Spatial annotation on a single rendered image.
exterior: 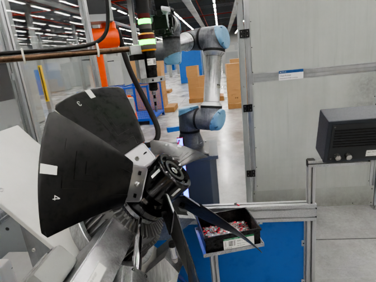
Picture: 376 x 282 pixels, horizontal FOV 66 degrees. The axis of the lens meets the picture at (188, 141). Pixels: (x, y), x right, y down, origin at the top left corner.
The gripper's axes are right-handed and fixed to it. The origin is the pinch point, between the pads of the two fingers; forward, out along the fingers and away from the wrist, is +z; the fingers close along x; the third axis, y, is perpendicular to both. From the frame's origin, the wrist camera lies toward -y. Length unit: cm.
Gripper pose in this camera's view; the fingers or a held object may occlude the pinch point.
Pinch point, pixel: (153, 8)
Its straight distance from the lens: 99.6
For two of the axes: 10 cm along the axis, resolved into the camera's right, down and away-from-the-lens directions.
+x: -9.9, 0.7, 1.3
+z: -1.1, 2.8, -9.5
